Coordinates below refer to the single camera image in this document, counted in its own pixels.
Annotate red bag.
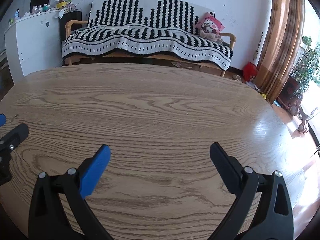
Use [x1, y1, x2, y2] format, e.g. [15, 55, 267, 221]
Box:
[243, 62, 259, 82]

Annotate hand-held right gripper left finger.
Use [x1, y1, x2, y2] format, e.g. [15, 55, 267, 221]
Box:
[28, 144, 115, 240]

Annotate group of small toys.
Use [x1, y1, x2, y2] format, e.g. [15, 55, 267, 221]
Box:
[7, 0, 78, 20]

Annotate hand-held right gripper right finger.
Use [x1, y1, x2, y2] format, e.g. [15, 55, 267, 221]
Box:
[209, 142, 294, 240]

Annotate dark red plant pot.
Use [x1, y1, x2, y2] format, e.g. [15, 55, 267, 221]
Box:
[279, 76, 300, 102]

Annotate wooden sofa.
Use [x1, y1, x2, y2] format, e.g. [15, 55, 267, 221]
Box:
[65, 20, 237, 77]

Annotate sofa with striped blanket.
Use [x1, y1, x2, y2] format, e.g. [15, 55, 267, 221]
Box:
[62, 0, 233, 70]

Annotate brown curtain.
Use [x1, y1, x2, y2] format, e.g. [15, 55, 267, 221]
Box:
[256, 0, 305, 105]

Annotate green potted plants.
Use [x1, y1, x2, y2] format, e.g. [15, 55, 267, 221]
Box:
[290, 36, 320, 98]

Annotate white cabinet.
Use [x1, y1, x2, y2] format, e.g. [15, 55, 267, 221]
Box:
[4, 10, 65, 83]

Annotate child's tricycle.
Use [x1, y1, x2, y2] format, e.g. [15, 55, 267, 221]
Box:
[289, 97, 318, 133]

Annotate pink plush toy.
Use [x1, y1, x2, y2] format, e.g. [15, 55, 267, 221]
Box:
[195, 12, 225, 43]

